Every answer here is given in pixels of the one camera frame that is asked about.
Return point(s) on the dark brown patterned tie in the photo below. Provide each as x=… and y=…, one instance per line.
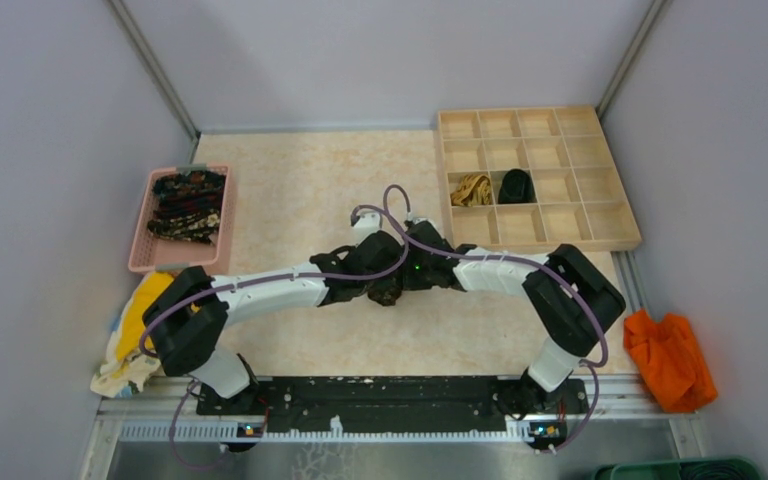
x=385, y=291

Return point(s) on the orange cloth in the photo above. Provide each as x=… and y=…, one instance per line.
x=670, y=361

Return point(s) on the rolled black tie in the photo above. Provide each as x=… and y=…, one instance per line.
x=516, y=187

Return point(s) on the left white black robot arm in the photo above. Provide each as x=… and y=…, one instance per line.
x=183, y=325

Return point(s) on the rolled yellow patterned tie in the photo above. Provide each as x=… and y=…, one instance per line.
x=473, y=189

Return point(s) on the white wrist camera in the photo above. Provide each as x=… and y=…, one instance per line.
x=414, y=219
x=365, y=224

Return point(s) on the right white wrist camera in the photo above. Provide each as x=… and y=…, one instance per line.
x=414, y=219

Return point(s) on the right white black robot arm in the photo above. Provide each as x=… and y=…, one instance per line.
x=574, y=301

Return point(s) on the pile of patterned ties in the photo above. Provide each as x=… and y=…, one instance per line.
x=188, y=206

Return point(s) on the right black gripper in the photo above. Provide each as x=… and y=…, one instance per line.
x=410, y=282

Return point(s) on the yellow white cloth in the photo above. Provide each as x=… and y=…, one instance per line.
x=125, y=369

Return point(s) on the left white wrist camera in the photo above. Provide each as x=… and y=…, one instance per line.
x=365, y=224

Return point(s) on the green bin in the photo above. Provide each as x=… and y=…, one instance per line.
x=698, y=468

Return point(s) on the wooden compartment tray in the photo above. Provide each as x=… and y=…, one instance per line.
x=580, y=198

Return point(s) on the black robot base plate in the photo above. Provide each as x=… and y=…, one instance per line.
x=394, y=404

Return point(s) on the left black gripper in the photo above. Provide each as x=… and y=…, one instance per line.
x=352, y=247

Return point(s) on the pink plastic basket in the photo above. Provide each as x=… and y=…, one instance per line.
x=149, y=253

